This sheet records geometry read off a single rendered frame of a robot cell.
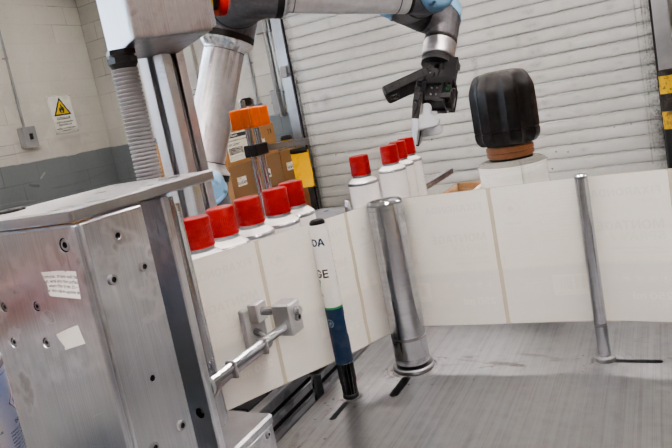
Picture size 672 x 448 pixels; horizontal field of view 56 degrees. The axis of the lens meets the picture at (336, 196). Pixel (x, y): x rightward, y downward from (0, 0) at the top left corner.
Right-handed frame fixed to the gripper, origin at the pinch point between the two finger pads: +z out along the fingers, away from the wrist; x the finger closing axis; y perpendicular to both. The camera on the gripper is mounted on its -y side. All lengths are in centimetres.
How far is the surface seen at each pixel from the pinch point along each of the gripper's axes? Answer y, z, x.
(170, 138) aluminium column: -18, 27, -56
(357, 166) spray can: 0.3, 19.3, -30.6
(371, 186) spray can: 2.8, 22.0, -28.8
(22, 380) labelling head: 3, 59, -88
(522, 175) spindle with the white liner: 29, 26, -48
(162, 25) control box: -9, 21, -74
